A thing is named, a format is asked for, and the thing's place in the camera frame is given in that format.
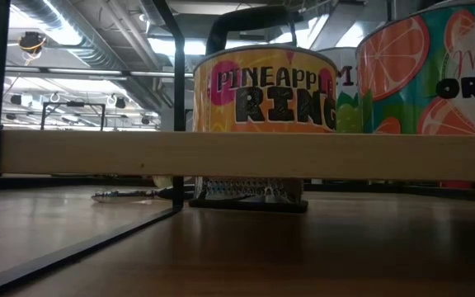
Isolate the silver butter knife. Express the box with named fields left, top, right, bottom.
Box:
left=91, top=186, right=197, bottom=204

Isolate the black yellow ceiling cable reel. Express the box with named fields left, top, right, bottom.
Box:
left=17, top=31, right=48, bottom=54

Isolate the small blue-white cup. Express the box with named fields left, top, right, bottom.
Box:
left=317, top=46, right=364, bottom=134

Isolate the black background rig frame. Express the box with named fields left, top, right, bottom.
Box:
left=40, top=101, right=107, bottom=131

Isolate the yellow pineapple rings can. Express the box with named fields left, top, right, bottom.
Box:
left=191, top=44, right=340, bottom=134

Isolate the mandarin oranges can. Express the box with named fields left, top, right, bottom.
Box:
left=355, top=0, right=475, bottom=136

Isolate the metal box grater black handle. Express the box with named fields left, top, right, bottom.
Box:
left=188, top=4, right=309, bottom=215

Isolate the small red object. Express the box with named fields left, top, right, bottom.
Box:
left=440, top=180, right=475, bottom=190

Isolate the long ceiling light tube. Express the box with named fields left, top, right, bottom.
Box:
left=6, top=65, right=195, bottom=80

